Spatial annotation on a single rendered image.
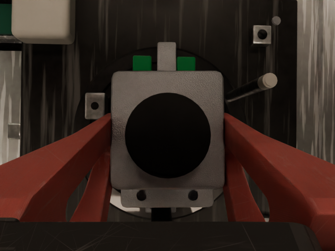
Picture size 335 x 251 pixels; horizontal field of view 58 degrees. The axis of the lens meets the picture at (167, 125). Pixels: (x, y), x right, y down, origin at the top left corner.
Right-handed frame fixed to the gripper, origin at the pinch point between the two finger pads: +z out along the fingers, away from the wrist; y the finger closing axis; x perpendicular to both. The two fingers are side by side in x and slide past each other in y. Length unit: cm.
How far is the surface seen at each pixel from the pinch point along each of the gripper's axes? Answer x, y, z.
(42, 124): 7.3, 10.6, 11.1
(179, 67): 0.6, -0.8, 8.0
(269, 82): -0.2, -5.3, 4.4
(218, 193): 11.0, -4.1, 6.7
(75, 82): 4.5, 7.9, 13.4
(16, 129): 7.8, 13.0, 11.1
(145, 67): 0.6, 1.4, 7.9
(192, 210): 12.0, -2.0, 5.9
